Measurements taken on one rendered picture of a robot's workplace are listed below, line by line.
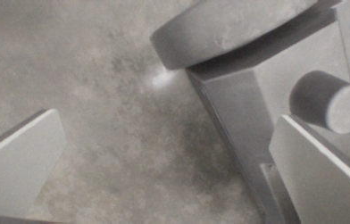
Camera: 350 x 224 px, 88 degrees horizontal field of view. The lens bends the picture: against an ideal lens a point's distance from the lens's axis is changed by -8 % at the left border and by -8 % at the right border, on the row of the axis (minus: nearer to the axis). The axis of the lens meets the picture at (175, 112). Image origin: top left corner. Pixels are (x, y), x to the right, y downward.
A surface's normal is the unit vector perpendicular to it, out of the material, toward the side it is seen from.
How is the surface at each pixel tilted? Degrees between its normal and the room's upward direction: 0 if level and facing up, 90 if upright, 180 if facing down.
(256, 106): 45
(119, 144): 0
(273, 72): 0
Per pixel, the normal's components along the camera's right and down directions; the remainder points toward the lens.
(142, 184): 0.11, 0.33
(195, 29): -0.45, 0.53
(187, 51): -0.57, 0.61
